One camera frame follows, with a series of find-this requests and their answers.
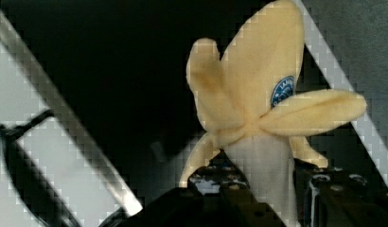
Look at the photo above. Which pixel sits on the plush peeled banana toy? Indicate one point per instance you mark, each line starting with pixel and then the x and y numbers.
pixel 246 102

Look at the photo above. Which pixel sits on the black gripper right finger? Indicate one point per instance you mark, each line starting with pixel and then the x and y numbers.
pixel 335 197

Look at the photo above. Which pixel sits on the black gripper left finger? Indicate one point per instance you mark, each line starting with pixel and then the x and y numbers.
pixel 217 195

